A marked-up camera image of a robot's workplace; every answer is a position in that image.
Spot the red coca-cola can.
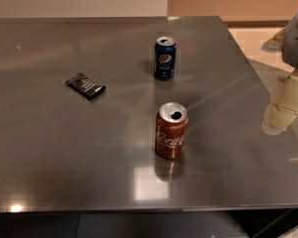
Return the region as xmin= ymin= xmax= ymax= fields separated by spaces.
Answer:
xmin=155 ymin=102 xmax=189 ymax=160

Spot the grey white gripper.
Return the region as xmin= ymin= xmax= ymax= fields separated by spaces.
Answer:
xmin=267 ymin=12 xmax=298 ymax=130

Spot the black snack bar wrapper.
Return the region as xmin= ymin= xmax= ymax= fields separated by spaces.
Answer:
xmin=66 ymin=72 xmax=106 ymax=101

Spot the blue pepsi can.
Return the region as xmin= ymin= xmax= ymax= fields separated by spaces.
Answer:
xmin=154 ymin=36 xmax=177 ymax=80

